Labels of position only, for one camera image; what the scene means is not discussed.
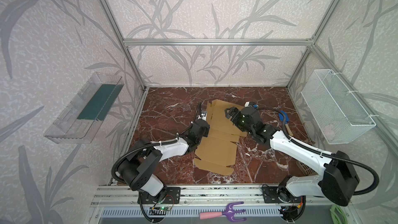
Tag clear plastic wall bin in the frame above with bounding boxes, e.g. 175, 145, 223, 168
44, 72, 124, 144

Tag brown plastic drain grate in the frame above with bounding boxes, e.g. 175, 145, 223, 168
296, 161, 318, 176

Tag green coiled cable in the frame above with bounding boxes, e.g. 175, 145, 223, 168
329, 204, 348, 224

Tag aluminium front rail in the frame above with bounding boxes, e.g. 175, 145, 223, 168
89, 184, 352, 207

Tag white wire mesh basket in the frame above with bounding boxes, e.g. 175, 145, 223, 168
301, 69, 376, 145

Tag small green lit circuit board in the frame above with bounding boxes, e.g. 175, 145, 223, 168
150, 206, 173, 216

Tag purple pink garden fork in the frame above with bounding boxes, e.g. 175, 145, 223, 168
200, 202, 247, 223

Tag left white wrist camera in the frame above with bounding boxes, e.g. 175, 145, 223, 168
198, 110, 207, 121

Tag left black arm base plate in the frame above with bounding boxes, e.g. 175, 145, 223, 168
138, 186, 181, 204

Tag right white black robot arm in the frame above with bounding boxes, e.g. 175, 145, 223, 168
224, 105, 380, 206

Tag brown cardboard box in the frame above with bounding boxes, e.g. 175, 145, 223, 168
193, 100, 247, 176

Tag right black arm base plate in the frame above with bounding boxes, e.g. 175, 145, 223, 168
261, 185, 302, 205

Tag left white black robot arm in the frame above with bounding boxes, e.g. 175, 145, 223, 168
111, 119, 210, 197

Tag blue trowel wooden handle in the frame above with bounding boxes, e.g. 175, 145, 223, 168
278, 111, 293, 136

